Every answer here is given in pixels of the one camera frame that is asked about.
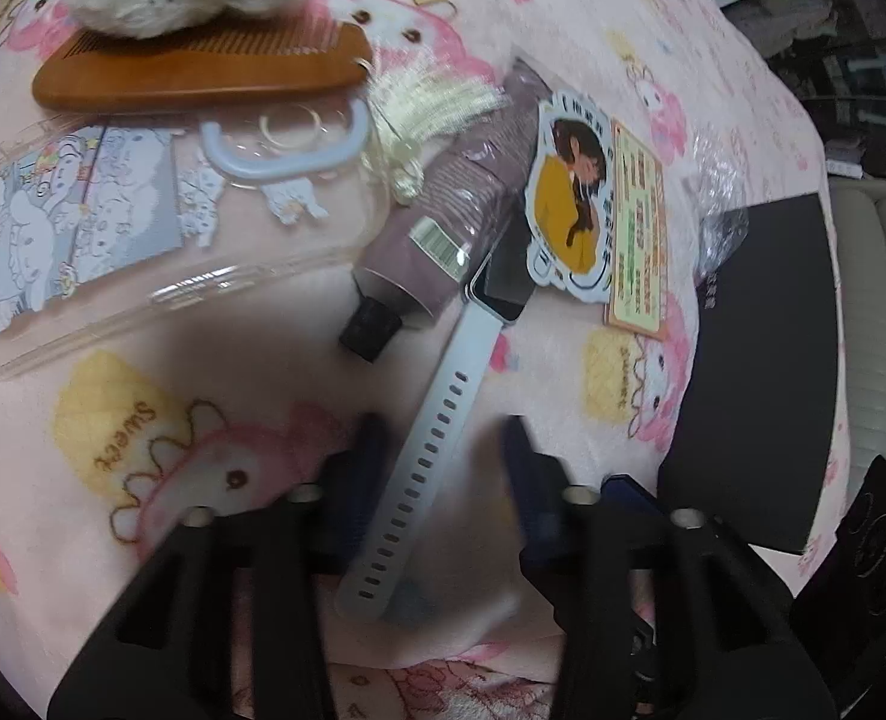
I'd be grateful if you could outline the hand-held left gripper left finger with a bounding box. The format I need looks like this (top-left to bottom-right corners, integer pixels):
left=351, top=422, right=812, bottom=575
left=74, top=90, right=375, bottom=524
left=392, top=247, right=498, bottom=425
left=47, top=412, right=391, bottom=720

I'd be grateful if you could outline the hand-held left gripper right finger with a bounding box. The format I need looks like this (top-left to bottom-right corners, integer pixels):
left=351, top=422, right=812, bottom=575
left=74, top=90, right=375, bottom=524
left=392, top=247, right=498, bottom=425
left=501, top=414, right=838, bottom=720

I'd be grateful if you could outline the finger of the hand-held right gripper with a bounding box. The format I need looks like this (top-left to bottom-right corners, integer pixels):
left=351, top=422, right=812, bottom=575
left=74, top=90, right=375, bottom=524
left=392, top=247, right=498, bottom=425
left=603, top=474, right=665, bottom=522

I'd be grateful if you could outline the white strap smartwatch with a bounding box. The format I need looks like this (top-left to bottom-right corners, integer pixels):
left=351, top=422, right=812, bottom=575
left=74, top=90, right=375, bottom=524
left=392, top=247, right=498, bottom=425
left=336, top=244, right=538, bottom=622

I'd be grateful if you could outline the black cardboard box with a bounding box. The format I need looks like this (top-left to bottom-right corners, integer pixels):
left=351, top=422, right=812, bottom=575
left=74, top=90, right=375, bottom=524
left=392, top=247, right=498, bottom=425
left=657, top=193, right=842, bottom=556

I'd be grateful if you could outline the mauve hand cream tube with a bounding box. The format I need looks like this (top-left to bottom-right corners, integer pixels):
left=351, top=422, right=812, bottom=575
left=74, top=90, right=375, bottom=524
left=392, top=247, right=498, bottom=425
left=338, top=56, right=545, bottom=362

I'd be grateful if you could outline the cream tassel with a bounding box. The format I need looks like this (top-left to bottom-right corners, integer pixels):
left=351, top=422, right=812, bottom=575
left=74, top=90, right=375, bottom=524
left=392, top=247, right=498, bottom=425
left=360, top=64, right=508, bottom=203

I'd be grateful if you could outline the brown wooden comb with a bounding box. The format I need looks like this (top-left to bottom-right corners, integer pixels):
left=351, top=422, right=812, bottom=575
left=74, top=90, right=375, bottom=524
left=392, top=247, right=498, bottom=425
left=32, top=21, right=375, bottom=113

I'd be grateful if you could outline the pink cartoon printed blanket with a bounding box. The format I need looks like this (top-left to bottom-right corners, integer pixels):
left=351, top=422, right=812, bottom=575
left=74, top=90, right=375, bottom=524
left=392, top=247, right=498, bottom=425
left=0, top=0, right=857, bottom=720

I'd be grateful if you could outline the cartoon figure sticker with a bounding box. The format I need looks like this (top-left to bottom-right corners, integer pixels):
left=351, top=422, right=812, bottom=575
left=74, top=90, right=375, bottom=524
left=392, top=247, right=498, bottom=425
left=522, top=90, right=616, bottom=305

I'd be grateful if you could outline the crumpled clear plastic bag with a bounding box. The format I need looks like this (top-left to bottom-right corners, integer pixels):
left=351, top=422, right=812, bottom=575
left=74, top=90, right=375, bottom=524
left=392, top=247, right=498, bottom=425
left=668, top=120, right=752, bottom=278

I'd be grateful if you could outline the clear cartoon print phone case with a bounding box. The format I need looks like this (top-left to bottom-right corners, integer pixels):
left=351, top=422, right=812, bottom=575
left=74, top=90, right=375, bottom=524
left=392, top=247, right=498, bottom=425
left=0, top=99, right=391, bottom=380

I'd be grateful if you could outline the dark cluttered furniture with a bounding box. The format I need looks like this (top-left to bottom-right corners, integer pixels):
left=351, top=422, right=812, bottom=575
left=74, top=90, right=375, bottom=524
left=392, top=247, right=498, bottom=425
left=720, top=0, right=886, bottom=181

